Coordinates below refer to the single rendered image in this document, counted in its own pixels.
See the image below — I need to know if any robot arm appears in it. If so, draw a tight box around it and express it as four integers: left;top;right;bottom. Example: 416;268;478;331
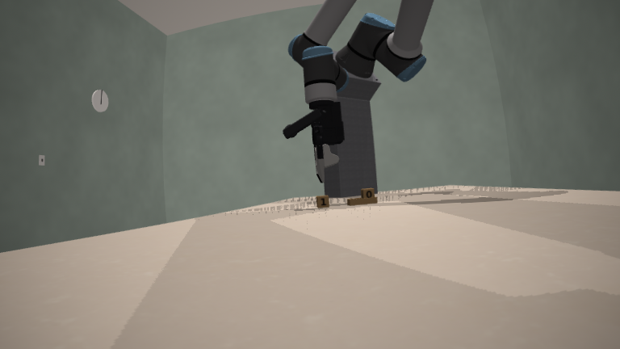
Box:
283;0;434;139

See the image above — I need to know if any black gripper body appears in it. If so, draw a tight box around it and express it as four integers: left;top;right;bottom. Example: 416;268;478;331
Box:
309;100;345;146

